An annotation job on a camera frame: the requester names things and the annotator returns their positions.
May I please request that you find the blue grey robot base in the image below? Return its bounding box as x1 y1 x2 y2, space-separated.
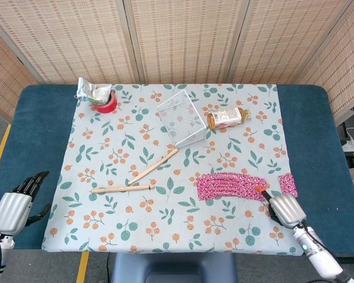
110 252 238 283

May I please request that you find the crumpled silver snack bag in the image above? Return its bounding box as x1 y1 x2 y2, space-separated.
75 77 113 104

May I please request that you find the pink knitted cloth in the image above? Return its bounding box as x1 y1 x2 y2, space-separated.
195 172 268 203

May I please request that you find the floral print tablecloth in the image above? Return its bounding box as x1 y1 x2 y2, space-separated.
41 84 304 256

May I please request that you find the white wire mesh basket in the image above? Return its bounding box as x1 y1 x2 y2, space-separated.
156 90 208 149

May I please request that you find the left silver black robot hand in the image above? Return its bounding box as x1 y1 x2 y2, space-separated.
0 170 53 236

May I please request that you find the amber tea plastic bottle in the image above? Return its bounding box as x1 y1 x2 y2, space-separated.
206 107 253 131

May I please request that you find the right robot hand orange fingertip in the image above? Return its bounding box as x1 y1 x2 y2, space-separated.
254 185 307 229

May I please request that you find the red tape roll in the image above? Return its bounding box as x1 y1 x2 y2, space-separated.
91 91 118 114

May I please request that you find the bamboo folding screen panel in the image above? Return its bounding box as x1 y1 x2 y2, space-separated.
227 0 354 85
0 23 38 121
123 0 251 85
297 0 354 124
0 0 136 85

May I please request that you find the wooden stick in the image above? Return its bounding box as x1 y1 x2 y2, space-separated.
127 148 180 186
90 184 156 194

